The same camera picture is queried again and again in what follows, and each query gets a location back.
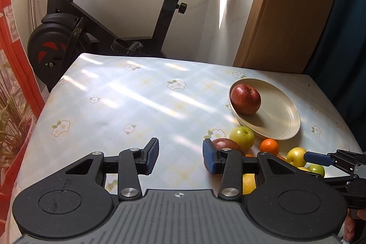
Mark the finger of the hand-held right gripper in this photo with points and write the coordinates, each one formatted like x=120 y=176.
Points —
x=317 y=158
x=340 y=179

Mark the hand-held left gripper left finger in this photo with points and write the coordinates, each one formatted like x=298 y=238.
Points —
x=153 y=155

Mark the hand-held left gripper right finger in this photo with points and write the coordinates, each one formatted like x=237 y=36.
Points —
x=208 y=158

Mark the yellow-green apple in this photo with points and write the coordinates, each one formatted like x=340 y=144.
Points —
x=296 y=156

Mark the large striped red apple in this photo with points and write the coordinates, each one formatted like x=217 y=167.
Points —
x=228 y=144

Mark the large yellow citrus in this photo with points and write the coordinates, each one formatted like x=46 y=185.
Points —
x=248 y=184

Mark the cream ceramic plate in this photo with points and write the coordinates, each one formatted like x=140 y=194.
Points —
x=280 y=115

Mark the dark red apple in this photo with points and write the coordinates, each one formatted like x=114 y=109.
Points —
x=246 y=99

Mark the person's right hand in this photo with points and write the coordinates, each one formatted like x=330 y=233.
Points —
x=348 y=228

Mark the small green apple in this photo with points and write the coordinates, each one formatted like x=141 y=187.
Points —
x=316 y=169

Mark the small orange mandarin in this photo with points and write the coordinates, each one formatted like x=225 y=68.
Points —
x=281 y=158
x=250 y=155

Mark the dark blue curtain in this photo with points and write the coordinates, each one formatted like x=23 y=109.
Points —
x=348 y=32

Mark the black exercise bike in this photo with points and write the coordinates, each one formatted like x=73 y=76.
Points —
x=57 y=44

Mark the wooden chair back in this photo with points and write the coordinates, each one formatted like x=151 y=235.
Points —
x=286 y=9

